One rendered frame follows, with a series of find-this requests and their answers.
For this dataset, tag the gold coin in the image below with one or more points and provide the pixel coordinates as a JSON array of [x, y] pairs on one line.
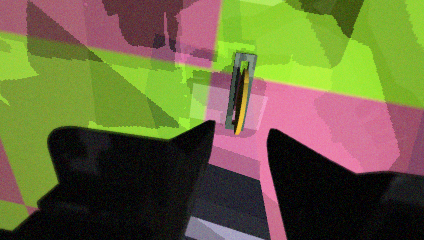
[[241, 101]]

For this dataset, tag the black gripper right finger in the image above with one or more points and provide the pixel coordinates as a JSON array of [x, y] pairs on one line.
[[321, 200]]

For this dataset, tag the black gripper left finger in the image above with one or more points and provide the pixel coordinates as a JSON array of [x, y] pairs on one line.
[[172, 170]]

